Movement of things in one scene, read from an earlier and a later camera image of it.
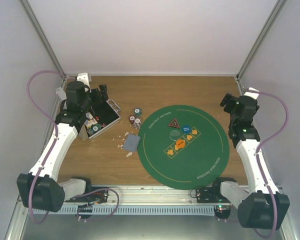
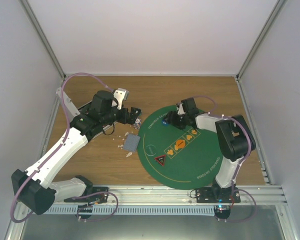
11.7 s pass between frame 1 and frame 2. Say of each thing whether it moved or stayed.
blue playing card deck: stayed
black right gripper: moved
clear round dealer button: moved
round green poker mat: stayed
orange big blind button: stayed
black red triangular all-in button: moved
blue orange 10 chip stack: stayed
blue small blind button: moved
